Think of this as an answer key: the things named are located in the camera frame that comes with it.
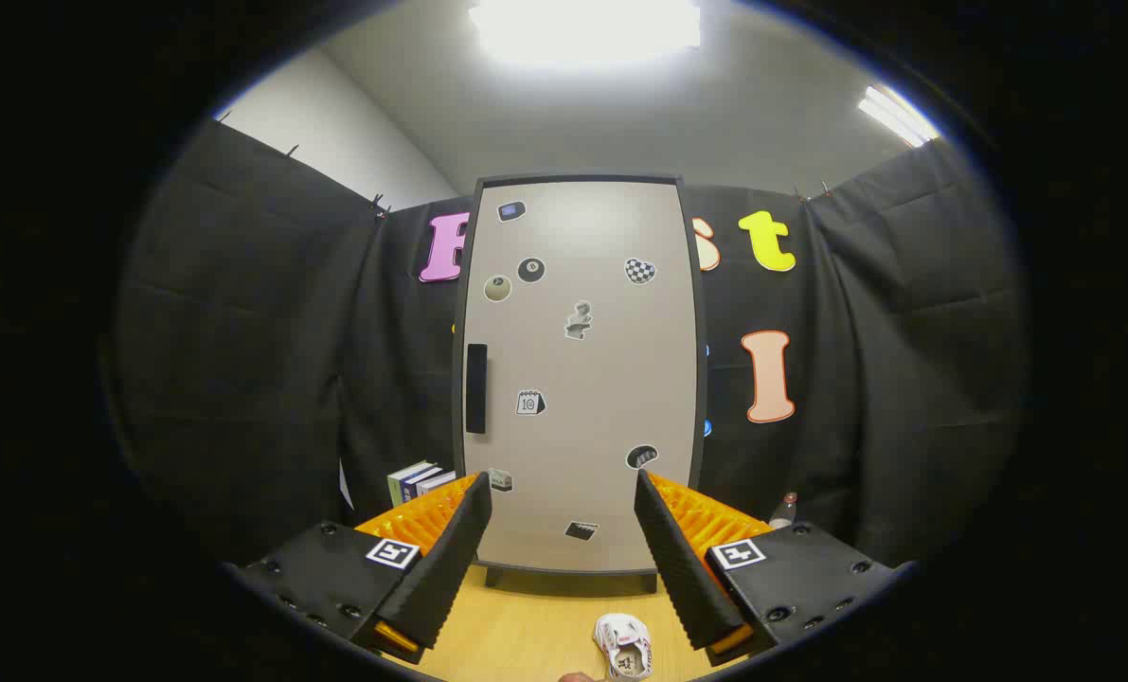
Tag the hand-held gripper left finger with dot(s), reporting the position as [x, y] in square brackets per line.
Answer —
[450, 549]

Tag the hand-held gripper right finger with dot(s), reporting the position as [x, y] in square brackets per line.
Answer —
[677, 559]

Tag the white shoe red insole logo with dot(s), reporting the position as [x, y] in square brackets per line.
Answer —
[620, 633]

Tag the dark grey shoe cabinet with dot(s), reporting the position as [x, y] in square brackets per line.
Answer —
[578, 579]

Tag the dark blue book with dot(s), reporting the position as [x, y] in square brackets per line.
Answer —
[419, 481]

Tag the green and white book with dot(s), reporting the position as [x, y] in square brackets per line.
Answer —
[402, 478]

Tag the small plastic bottle red label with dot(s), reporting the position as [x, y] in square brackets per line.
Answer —
[783, 511]

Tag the black backdrop cloth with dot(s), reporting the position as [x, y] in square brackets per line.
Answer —
[241, 332]

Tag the ceiling tube light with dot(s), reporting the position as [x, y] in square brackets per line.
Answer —
[897, 116]

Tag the ceiling light panel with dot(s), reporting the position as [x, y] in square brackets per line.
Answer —
[582, 28]

